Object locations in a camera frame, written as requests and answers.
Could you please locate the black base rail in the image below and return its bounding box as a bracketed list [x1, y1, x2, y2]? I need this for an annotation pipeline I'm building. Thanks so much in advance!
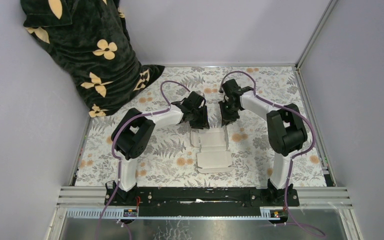
[104, 186, 300, 208]

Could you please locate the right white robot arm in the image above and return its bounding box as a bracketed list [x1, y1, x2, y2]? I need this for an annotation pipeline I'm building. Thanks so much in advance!
[219, 79, 308, 206]

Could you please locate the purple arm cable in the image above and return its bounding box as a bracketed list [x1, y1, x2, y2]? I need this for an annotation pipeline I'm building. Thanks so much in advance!
[219, 70, 319, 230]
[99, 80, 193, 220]

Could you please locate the black floral plush blanket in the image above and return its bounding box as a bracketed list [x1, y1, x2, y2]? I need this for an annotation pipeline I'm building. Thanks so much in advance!
[20, 0, 165, 118]

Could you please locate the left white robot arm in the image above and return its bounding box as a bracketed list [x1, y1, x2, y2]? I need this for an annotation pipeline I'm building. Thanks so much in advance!
[111, 91, 209, 206]

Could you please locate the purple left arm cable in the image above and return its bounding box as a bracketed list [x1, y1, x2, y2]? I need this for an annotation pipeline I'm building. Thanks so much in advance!
[99, 80, 193, 220]

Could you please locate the white cardboard paper box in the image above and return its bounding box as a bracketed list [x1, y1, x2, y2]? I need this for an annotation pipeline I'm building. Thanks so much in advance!
[190, 127, 233, 174]

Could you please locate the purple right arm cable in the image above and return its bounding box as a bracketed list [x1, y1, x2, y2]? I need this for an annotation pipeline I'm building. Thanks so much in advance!
[219, 70, 319, 230]

